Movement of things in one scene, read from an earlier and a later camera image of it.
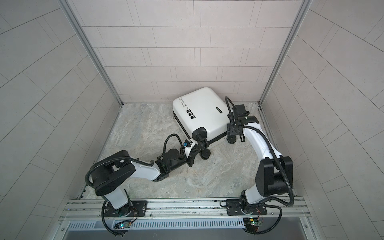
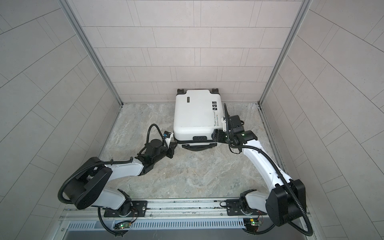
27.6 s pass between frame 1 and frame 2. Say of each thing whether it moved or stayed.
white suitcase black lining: moved
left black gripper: moved
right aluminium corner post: stayed
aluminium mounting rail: stayed
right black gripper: moved
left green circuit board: stayed
